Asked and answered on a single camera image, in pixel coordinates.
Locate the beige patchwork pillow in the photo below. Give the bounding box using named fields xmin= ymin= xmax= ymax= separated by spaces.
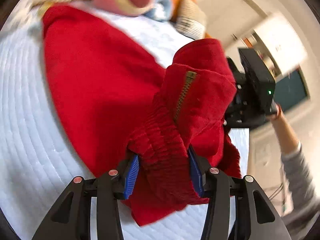
xmin=175 ymin=0 xmax=208 ymax=39

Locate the blue neck pillow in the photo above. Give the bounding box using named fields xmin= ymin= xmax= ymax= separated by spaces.
xmin=147 ymin=0 xmax=175 ymax=22

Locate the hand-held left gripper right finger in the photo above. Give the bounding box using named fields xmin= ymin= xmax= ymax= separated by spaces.
xmin=187 ymin=146 xmax=293 ymax=240

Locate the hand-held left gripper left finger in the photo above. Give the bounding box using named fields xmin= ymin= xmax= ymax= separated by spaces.
xmin=31 ymin=154 xmax=140 ymax=240

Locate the person's right forearm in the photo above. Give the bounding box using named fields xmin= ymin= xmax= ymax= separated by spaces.
xmin=270 ymin=116 xmax=319 ymax=213

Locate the red zip jacket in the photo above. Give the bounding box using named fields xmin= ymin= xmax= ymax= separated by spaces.
xmin=41 ymin=4 xmax=242 ymax=227

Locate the person's right hand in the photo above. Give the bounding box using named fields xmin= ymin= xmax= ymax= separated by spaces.
xmin=269 ymin=105 xmax=284 ymax=122

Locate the white tall cabinet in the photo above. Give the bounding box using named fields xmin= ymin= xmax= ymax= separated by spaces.
xmin=251 ymin=12 xmax=309 ymax=77

